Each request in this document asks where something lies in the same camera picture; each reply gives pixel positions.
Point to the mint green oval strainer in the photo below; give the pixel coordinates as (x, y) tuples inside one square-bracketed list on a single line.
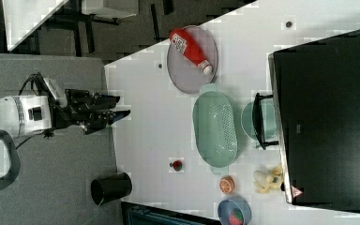
[(214, 129)]

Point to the black toaster oven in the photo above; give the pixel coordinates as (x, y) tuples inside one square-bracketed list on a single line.
[(316, 96)]

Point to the green round plate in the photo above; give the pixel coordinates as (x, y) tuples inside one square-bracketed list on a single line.
[(268, 116)]

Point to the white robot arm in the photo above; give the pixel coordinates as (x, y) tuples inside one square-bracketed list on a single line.
[(22, 116)]

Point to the dark teal crate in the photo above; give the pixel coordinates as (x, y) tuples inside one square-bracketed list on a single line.
[(138, 214)]

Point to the red strawberry toy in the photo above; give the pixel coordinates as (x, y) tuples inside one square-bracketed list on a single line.
[(236, 217)]

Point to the red ketchup bottle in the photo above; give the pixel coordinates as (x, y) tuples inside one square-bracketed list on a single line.
[(186, 44)]

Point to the yellow plush toy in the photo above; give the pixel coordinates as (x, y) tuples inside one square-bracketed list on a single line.
[(268, 181)]

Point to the small red green toy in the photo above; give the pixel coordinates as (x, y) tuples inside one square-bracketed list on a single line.
[(177, 165)]

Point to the grey round plate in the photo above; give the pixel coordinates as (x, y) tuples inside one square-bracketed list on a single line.
[(184, 74)]

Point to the blue bowl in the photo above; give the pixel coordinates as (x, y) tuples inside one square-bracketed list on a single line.
[(235, 202)]

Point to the black oven door handle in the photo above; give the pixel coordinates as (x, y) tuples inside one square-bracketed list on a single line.
[(258, 122)]

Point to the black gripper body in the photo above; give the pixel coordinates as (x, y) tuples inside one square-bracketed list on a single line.
[(82, 109)]

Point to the orange slice toy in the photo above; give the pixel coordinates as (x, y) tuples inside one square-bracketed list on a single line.
[(226, 185)]

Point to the white background table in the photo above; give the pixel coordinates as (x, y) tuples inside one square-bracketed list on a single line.
[(23, 17)]

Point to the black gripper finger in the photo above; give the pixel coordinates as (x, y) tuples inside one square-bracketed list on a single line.
[(111, 117), (107, 102)]

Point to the black cylinder cup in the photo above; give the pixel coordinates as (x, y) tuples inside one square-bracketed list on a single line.
[(111, 188)]

